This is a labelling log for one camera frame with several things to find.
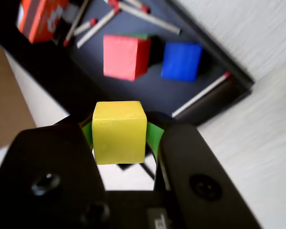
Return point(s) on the black open box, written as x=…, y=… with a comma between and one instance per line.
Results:
x=244, y=80

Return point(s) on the red-tipped wooden match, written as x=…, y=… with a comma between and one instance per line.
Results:
x=84, y=26
x=157, y=22
x=112, y=3
x=95, y=29
x=200, y=95
x=145, y=9
x=66, y=42

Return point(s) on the green wooden cube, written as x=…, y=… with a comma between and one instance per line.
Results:
x=145, y=36

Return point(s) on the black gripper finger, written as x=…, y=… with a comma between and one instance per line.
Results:
x=50, y=167
x=193, y=167

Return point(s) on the red wooden cube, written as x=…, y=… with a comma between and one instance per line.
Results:
x=121, y=57

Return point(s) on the large brown cardboard box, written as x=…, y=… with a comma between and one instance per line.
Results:
x=7, y=95

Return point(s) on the yellow wooden cube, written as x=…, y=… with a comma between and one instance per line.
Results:
x=119, y=136

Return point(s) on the blue wooden cube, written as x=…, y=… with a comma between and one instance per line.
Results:
x=181, y=62

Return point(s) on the black cardboard box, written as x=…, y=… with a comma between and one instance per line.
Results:
x=138, y=93

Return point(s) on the orange-red matchbox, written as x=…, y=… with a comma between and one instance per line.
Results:
x=38, y=21

